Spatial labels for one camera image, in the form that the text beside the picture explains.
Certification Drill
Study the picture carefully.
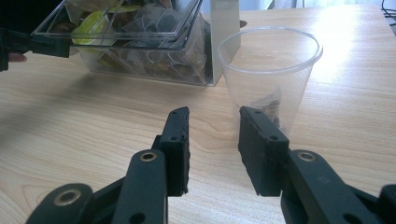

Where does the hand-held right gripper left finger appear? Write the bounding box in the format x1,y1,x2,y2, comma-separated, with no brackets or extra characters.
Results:
151,105,191,197

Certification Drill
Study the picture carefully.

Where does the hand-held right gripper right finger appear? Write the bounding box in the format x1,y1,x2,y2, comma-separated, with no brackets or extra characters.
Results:
237,105,290,198

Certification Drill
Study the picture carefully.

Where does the dark tea bag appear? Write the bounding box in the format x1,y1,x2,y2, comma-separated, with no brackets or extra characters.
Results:
248,88,285,129

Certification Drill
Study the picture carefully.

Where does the clear plastic cup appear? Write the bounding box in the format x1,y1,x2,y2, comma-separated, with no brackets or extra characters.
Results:
216,26,324,138

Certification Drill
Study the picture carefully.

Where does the clear plastic tea box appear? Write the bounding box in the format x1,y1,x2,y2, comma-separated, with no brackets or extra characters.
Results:
69,0,242,88

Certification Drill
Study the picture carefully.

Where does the pile of tea bags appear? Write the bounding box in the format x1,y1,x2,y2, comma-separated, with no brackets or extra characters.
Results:
50,0,209,79

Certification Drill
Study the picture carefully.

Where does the black cable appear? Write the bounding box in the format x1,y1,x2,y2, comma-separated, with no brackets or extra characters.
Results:
380,0,396,21

